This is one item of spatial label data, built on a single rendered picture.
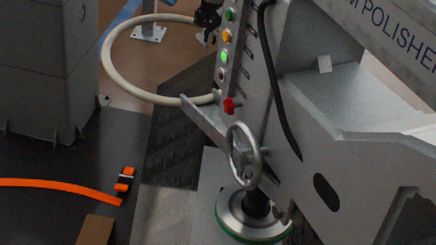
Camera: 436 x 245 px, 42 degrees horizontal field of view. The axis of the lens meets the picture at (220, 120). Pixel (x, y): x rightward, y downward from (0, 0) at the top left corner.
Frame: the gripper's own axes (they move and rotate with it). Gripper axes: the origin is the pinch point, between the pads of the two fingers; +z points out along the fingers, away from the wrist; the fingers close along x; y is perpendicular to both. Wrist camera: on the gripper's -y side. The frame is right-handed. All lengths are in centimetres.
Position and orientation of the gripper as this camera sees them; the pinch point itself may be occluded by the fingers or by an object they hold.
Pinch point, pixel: (210, 45)
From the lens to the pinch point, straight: 214.1
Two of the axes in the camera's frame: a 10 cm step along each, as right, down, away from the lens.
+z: -1.5, 7.0, 6.9
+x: -5.7, 5.1, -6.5
